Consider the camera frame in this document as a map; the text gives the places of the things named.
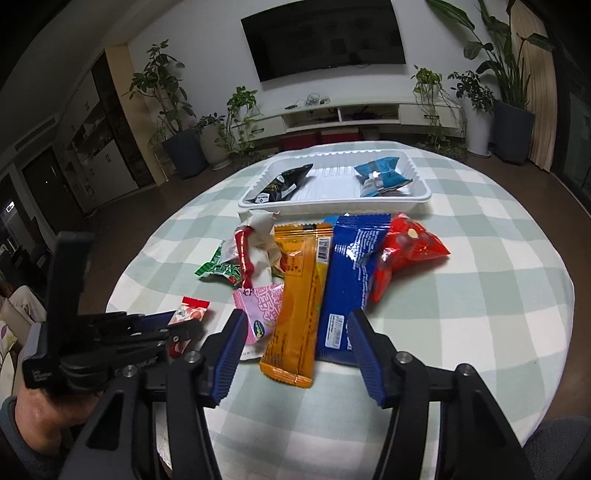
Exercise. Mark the dark grey chair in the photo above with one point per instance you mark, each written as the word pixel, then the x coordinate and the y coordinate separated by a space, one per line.
pixel 563 447

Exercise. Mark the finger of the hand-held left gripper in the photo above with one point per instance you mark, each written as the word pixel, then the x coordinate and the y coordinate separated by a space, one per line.
pixel 138 323
pixel 147 346

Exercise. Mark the green snack packet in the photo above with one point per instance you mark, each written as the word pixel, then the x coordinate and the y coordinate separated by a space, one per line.
pixel 221 267

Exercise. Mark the long dark blue snack packet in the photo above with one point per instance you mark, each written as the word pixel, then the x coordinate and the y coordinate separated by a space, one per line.
pixel 344 286

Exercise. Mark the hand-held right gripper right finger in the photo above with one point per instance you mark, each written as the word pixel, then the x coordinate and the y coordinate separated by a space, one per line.
pixel 364 364

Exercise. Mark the small red candy packet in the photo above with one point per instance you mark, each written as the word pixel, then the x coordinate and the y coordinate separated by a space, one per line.
pixel 189 314

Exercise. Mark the floral cushion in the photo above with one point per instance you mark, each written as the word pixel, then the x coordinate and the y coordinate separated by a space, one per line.
pixel 16 323

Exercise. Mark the pink snack packet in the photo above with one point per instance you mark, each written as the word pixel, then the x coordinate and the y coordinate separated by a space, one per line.
pixel 263 309

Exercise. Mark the large-leaf plant in dark pot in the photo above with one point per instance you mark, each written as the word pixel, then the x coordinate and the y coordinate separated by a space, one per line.
pixel 512 129

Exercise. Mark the trailing green plant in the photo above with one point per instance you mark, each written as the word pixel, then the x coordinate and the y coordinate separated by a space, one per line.
pixel 240 99
pixel 427 81

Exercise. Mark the bushy plant in white pot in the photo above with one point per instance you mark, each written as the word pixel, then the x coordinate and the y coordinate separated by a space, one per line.
pixel 478 134

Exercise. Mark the small plant in white pot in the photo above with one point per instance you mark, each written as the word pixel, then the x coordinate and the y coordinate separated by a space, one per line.
pixel 214 143

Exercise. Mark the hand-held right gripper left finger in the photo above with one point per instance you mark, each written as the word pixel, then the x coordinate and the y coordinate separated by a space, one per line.
pixel 228 360

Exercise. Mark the white plastic tray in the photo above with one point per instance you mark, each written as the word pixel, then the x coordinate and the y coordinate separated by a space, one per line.
pixel 332 184

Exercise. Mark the black wall television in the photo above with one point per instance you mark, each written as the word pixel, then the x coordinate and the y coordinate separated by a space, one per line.
pixel 323 37

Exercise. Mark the black snack packet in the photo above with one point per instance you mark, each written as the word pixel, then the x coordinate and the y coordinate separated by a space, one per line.
pixel 284 184

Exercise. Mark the tall plant in dark pot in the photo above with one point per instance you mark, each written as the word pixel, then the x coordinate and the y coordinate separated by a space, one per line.
pixel 184 152

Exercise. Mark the white and red snack packet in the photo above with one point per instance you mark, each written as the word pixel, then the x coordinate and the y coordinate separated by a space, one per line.
pixel 258 230

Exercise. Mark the light blue snack packet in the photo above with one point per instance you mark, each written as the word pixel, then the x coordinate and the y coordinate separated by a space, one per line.
pixel 381 173

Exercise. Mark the person's left hand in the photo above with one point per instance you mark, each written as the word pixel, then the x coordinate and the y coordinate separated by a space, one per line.
pixel 51 413

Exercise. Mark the white television cabinet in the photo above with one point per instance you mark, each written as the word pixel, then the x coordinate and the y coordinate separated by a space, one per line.
pixel 415 113

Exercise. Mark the green checked tablecloth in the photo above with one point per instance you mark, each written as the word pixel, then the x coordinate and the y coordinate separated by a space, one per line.
pixel 461 300

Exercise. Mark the person's left forearm grey sleeve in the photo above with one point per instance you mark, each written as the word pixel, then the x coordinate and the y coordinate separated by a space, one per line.
pixel 23 457

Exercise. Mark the long orange snack packet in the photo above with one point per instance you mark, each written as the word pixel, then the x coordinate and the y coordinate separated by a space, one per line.
pixel 295 300

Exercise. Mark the puffy red snack packet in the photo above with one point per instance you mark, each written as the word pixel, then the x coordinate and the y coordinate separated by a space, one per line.
pixel 406 244

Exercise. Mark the beige curtain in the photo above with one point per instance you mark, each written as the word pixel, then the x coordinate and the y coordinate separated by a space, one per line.
pixel 542 92

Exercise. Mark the white display cabinet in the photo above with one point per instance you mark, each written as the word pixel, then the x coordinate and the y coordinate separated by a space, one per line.
pixel 111 161

